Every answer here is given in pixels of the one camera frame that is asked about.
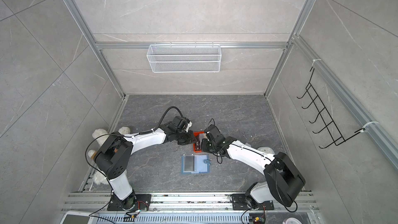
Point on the stack of credit cards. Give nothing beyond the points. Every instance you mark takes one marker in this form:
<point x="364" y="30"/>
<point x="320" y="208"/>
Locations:
<point x="198" y="144"/>

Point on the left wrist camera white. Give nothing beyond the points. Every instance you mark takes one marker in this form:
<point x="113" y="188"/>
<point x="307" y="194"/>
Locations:
<point x="187" y="126"/>

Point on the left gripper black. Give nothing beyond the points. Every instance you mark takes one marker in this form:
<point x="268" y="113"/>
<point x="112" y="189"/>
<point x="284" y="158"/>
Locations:
<point x="192" y="139"/>

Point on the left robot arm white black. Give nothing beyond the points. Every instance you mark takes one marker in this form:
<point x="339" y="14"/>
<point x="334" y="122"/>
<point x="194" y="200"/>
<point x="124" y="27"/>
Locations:
<point x="121" y="186"/>

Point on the round mint alarm clock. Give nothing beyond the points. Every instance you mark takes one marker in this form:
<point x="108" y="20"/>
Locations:
<point x="266" y="150"/>

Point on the white wire mesh basket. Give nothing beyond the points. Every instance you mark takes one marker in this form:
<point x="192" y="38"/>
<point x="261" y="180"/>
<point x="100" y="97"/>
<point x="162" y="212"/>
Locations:
<point x="184" y="58"/>

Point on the white tablet device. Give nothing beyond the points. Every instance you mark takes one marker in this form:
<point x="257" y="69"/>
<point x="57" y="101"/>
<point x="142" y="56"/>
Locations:
<point x="76" y="217"/>

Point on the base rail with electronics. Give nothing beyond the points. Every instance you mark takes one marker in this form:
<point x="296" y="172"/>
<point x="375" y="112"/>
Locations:
<point x="192" y="208"/>

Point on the red plastic tray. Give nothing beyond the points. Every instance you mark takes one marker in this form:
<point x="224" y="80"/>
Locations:
<point x="195" y="134"/>

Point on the blue leather card holder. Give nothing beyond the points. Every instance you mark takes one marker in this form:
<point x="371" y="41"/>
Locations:
<point x="202" y="164"/>

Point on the black wire hook rack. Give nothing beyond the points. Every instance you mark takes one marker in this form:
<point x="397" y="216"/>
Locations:
<point x="325" y="116"/>

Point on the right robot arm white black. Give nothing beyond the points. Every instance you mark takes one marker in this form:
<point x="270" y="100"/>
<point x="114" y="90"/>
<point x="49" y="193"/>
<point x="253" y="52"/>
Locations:
<point x="283" y="182"/>

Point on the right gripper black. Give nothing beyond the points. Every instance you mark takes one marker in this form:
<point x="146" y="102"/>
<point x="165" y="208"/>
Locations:
<point x="203" y="145"/>

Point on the aluminium frame rails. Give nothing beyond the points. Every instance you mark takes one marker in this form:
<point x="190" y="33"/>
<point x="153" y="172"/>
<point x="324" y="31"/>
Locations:
<point x="379" y="136"/>

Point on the white plush bunny toy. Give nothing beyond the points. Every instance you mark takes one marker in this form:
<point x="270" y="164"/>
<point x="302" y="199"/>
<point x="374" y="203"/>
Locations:
<point x="112" y="156"/>

